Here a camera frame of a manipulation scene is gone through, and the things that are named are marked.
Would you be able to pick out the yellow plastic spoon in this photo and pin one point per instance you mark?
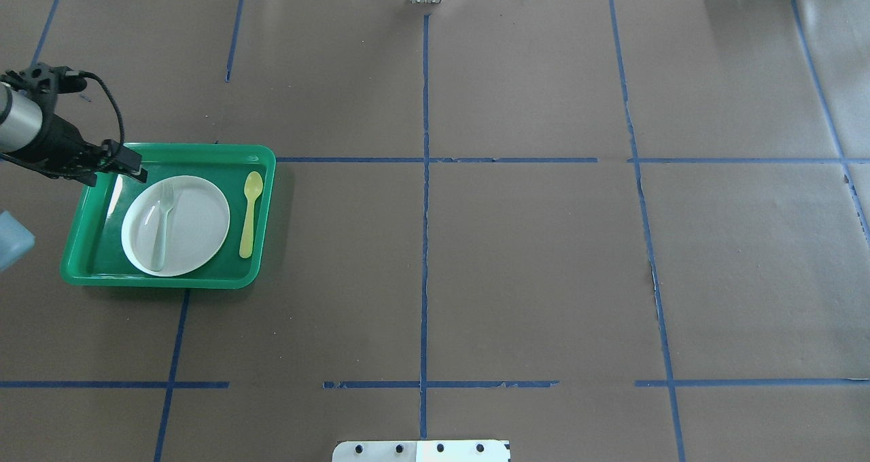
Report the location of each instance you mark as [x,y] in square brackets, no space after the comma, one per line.
[252,190]

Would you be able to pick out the white pillar base plate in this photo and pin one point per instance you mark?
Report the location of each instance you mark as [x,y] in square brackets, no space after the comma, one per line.
[423,450]

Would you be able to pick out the white round plate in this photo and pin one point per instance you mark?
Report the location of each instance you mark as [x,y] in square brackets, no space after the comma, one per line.
[199,225]

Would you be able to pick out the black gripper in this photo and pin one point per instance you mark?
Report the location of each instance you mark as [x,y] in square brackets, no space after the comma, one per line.
[57,142]

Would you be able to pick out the green plastic tray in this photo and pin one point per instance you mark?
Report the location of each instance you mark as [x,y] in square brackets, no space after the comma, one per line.
[93,254]

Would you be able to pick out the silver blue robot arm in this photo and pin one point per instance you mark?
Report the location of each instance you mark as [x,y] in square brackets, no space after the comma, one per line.
[22,118]

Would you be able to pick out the pale green plastic fork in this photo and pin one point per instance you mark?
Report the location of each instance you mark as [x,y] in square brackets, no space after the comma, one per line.
[166,204]

